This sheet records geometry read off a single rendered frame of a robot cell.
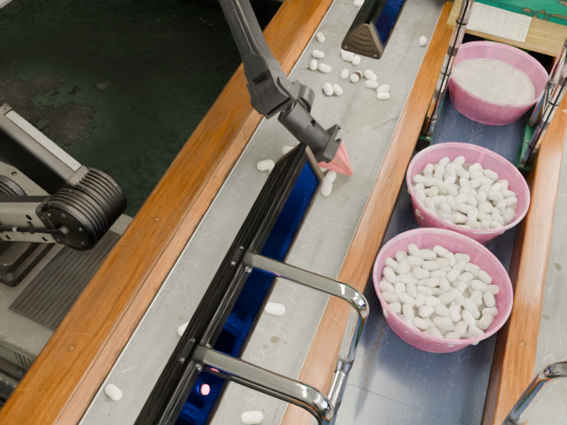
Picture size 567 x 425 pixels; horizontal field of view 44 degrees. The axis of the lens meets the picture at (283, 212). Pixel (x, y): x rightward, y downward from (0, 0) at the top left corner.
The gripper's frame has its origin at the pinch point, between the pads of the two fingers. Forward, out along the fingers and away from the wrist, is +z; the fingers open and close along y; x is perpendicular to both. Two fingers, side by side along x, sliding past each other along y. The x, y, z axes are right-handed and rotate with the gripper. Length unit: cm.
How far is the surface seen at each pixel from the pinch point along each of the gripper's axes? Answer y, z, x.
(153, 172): 48, -11, 106
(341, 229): -15.2, 3.1, -0.7
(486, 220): -0.8, 24.9, -18.3
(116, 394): -65, -17, 13
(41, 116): 58, -51, 139
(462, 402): -41, 31, -15
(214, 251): -30.5, -13.9, 12.6
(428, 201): -0.2, 15.0, -10.3
